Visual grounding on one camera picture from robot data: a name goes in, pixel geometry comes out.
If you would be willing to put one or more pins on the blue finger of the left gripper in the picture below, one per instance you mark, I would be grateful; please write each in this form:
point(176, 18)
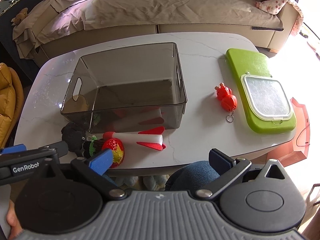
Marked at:
point(13, 149)

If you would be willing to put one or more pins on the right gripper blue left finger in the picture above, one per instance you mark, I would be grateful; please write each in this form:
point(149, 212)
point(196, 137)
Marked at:
point(90, 172)

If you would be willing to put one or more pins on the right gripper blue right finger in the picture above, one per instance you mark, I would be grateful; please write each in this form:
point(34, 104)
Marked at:
point(230, 171)

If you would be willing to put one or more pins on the red ball yellow star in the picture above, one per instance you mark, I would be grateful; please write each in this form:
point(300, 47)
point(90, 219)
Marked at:
point(117, 148)

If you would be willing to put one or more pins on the black plush toy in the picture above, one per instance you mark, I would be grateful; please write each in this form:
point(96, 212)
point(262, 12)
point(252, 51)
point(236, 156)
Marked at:
point(78, 143)

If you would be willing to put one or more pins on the white red foam rocket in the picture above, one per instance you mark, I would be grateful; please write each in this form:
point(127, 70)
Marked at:
point(152, 138)

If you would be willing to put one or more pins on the red boxing glove keychain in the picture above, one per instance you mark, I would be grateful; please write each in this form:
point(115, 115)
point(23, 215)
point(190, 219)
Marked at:
point(228, 100)

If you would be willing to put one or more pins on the smoky transparent storage bin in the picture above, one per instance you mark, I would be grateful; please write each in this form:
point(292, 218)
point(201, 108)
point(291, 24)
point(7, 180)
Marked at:
point(127, 89)

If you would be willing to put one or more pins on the person left hand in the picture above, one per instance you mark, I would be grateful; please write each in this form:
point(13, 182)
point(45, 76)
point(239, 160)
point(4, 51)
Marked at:
point(12, 220)

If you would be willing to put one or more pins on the blue jeans knee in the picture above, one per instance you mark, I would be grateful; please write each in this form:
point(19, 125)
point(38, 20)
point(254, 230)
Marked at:
point(191, 177)

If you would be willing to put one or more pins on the mustard leather armchair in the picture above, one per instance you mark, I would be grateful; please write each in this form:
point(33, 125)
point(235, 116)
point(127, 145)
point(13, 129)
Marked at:
point(12, 99)

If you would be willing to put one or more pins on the pink paper shopping bag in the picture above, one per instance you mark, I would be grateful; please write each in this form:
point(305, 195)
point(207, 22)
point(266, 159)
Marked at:
point(297, 149)

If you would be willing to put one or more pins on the black tv cabinet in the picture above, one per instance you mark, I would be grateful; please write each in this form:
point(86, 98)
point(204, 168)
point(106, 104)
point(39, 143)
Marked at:
point(27, 69)

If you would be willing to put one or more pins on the brown teddy bear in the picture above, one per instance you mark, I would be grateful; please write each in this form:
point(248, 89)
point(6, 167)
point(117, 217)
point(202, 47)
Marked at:
point(19, 17)

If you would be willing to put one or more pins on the beige sofa cover sheet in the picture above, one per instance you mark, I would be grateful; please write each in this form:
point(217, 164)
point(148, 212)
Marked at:
point(125, 7)

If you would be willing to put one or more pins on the pink floral blanket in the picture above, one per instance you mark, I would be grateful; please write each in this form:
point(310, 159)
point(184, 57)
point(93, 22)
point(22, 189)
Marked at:
point(275, 0)

